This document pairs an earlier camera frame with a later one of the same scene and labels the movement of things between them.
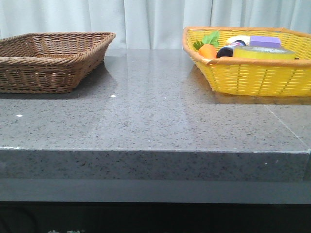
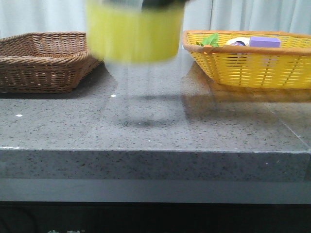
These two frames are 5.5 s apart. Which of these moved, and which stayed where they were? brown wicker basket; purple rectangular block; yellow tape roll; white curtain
Moved: yellow tape roll
Stayed: white curtain; brown wicker basket; purple rectangular block
